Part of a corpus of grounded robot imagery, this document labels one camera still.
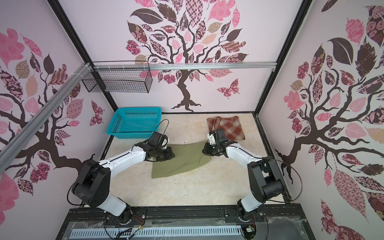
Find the red plaid skirt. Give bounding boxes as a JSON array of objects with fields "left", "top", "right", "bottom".
[{"left": 207, "top": 116, "right": 246, "bottom": 141}]

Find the olive green skirt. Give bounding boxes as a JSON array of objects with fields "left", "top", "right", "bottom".
[{"left": 152, "top": 142, "right": 211, "bottom": 179}]

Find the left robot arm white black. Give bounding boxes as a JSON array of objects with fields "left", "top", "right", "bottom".
[{"left": 70, "top": 132, "right": 175, "bottom": 225}]

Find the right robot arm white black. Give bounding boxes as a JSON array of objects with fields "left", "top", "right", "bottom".
[{"left": 202, "top": 129, "right": 285, "bottom": 221}]

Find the teal plastic basket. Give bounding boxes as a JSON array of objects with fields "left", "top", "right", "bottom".
[{"left": 107, "top": 107, "right": 162, "bottom": 139}]

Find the black wire basket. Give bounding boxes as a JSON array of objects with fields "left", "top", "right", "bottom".
[{"left": 82, "top": 60, "right": 153, "bottom": 94}]

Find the aluminium rail back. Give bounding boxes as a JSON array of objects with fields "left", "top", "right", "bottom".
[{"left": 94, "top": 62, "right": 277, "bottom": 71}]

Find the aluminium rail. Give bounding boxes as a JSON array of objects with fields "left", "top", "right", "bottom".
[
  {"left": 1, "top": 63, "right": 92, "bottom": 173},
  {"left": 94, "top": 62, "right": 277, "bottom": 71}
]

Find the white slotted cable duct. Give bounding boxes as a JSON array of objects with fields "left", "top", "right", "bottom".
[{"left": 66, "top": 226, "right": 243, "bottom": 240}]

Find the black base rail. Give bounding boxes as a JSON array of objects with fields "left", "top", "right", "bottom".
[{"left": 57, "top": 204, "right": 315, "bottom": 240}]

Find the aluminium rail left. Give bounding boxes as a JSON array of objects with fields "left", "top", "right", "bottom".
[{"left": 1, "top": 63, "right": 92, "bottom": 173}]

